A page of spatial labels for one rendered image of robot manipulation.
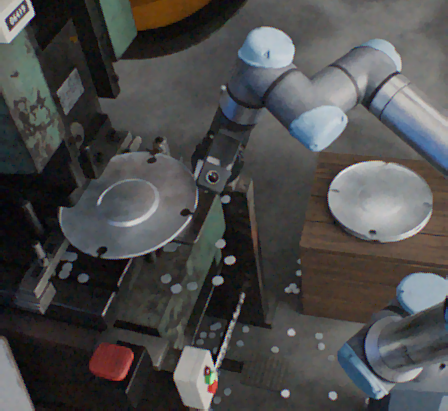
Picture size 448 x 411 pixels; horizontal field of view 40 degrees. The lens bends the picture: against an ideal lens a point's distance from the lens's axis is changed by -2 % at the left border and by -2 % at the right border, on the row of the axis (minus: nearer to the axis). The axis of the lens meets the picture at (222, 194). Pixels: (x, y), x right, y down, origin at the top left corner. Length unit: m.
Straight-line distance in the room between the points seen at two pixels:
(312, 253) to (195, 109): 1.19
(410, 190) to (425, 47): 1.31
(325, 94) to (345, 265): 0.90
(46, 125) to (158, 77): 2.00
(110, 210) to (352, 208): 0.75
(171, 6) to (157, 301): 0.61
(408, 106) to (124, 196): 0.63
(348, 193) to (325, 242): 0.18
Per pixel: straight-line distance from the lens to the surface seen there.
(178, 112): 2.74
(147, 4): 1.38
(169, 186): 1.31
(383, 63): 0.98
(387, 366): 1.14
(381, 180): 1.85
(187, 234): 1.21
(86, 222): 1.29
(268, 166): 2.42
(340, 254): 1.72
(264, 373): 1.73
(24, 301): 1.29
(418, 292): 1.24
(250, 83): 0.94
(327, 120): 0.89
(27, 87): 0.96
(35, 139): 0.98
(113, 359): 1.12
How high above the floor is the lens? 1.70
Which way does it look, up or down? 46 degrees down
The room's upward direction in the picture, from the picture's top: 10 degrees counter-clockwise
